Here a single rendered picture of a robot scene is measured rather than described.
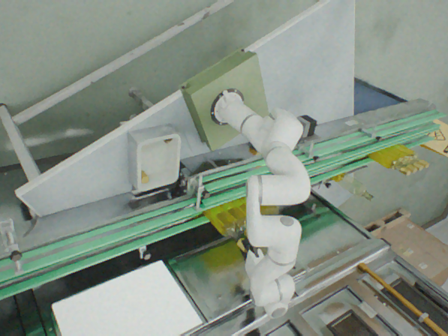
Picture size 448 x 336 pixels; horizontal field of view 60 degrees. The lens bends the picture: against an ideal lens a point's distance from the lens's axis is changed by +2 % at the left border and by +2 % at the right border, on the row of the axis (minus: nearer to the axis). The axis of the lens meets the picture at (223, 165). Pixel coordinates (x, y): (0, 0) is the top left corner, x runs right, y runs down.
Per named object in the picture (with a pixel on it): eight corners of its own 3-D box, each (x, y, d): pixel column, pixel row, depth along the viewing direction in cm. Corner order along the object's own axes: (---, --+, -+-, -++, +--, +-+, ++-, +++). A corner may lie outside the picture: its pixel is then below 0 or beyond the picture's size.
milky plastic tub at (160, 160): (129, 181, 153) (138, 193, 147) (127, 131, 140) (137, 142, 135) (168, 170, 162) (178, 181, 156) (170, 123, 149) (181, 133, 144)
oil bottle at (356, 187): (329, 178, 217) (366, 205, 200) (330, 169, 213) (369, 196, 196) (335, 174, 219) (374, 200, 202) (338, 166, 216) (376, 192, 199)
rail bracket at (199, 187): (185, 200, 158) (201, 218, 150) (187, 166, 148) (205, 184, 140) (191, 198, 159) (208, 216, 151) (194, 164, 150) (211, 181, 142)
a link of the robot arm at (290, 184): (257, 146, 113) (263, 163, 100) (303, 145, 113) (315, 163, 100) (255, 188, 118) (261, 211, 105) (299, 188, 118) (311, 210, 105)
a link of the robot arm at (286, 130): (258, 165, 115) (285, 118, 110) (251, 141, 138) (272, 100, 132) (285, 177, 117) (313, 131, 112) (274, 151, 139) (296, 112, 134)
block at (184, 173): (177, 187, 161) (185, 196, 157) (178, 169, 156) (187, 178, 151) (184, 185, 163) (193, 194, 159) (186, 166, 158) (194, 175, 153)
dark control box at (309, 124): (290, 130, 196) (302, 138, 190) (294, 116, 191) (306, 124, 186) (302, 127, 200) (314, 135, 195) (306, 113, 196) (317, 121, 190)
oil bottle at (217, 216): (197, 208, 165) (225, 240, 152) (198, 198, 162) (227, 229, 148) (208, 204, 168) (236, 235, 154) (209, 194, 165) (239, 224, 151)
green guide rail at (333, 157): (195, 195, 159) (205, 206, 154) (195, 193, 159) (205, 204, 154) (428, 121, 250) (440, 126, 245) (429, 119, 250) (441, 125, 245)
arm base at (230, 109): (205, 101, 143) (228, 121, 132) (230, 79, 144) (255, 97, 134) (221, 127, 154) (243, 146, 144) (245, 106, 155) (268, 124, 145)
